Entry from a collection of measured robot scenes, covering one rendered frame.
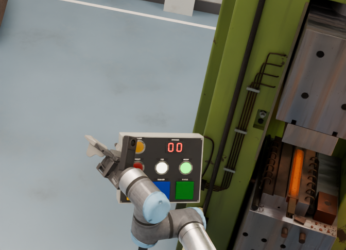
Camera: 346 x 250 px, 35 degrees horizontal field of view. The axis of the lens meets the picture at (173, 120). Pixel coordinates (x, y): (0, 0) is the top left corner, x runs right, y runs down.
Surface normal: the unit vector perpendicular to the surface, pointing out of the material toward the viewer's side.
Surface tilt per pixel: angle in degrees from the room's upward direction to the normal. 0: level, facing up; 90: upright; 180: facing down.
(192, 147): 60
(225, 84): 90
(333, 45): 90
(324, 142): 90
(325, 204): 0
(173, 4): 90
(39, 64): 0
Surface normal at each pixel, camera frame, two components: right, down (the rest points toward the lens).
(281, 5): -0.27, 0.56
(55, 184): 0.15, -0.78
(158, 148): 0.21, 0.15
